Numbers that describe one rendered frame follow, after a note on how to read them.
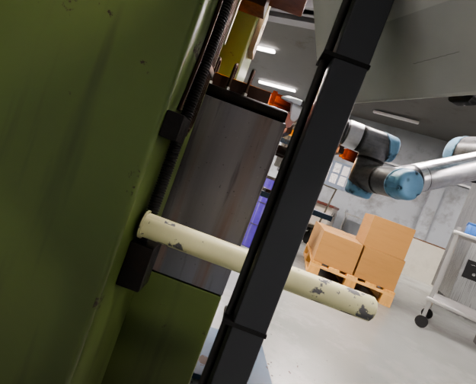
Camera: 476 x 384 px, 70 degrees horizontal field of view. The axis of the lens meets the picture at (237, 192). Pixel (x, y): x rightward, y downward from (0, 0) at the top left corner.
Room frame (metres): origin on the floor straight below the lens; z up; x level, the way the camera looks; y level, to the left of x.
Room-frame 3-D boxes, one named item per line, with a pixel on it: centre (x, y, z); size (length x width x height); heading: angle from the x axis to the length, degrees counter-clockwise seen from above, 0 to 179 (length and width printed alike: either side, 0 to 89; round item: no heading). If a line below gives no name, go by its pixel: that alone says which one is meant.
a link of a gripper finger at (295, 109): (0.92, -0.07, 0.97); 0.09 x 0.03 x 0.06; 122
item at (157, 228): (0.61, -0.08, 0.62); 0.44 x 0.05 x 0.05; 89
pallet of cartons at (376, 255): (4.25, -1.56, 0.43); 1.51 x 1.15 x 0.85; 160
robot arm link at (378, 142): (0.98, -0.32, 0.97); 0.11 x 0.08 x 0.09; 89
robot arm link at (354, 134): (0.98, -0.24, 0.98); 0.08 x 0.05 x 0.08; 179
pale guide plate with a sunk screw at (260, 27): (1.27, 0.13, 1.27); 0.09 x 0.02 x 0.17; 179
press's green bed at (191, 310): (1.01, 0.22, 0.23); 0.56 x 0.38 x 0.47; 89
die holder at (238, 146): (1.01, 0.22, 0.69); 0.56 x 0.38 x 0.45; 89
